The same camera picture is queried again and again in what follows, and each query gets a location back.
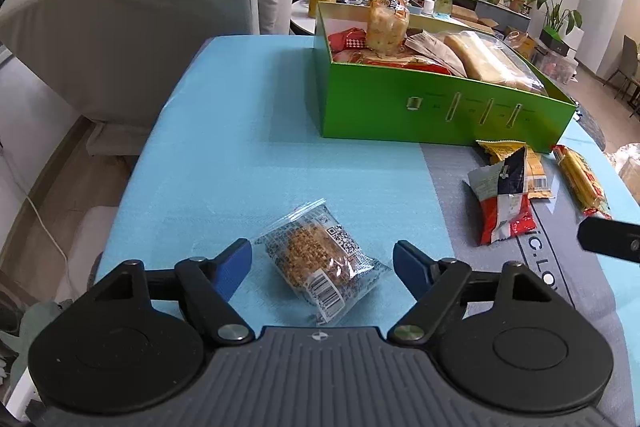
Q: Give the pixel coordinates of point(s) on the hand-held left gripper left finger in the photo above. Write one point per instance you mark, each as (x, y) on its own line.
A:
(235, 264)

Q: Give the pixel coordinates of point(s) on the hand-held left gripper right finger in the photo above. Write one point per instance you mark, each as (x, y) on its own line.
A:
(412, 264)

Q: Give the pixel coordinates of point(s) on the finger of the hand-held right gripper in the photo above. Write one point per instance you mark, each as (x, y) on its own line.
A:
(607, 239)

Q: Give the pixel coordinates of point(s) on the long yellow red packet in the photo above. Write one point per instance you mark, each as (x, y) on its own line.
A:
(582, 179)

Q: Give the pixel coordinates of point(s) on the clear brown cake packet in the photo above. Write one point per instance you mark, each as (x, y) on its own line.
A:
(320, 257)

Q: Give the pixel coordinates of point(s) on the red white blue snack packet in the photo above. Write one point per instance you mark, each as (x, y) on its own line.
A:
(505, 207)

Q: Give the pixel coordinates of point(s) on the green cardboard box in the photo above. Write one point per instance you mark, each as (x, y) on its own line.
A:
(375, 102)

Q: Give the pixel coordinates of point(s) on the clear bread packet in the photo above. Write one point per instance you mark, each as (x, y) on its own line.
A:
(492, 59)

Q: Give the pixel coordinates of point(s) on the brown paper snack packet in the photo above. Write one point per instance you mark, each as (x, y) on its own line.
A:
(432, 47)

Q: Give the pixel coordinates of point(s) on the clear bag of buns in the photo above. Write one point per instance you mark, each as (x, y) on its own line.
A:
(385, 24)

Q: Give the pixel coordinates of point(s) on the grey table mat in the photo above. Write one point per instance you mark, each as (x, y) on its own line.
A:
(440, 187)

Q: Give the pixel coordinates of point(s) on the clear storage box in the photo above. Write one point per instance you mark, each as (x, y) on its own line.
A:
(557, 69)

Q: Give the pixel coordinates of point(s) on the grey dining chair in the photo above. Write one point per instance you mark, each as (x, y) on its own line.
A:
(627, 62)

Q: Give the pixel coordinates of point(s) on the yellow and red snack packet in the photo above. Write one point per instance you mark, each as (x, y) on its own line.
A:
(400, 63)

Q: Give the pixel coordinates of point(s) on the black and green box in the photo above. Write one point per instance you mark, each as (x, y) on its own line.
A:
(552, 42)

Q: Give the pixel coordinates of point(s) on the red round cake packet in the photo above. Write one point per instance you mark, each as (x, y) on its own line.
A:
(347, 39)

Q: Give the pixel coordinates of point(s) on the large leaf potted plant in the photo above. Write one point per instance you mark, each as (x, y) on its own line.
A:
(557, 7)

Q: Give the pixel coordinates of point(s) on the white round table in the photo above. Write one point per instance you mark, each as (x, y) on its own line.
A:
(300, 17)

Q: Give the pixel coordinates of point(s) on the open cardboard box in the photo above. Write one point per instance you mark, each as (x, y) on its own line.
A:
(472, 14)

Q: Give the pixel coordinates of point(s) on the white cup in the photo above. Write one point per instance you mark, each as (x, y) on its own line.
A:
(427, 7)

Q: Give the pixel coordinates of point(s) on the beige sofa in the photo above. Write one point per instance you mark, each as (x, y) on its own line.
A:
(125, 7)

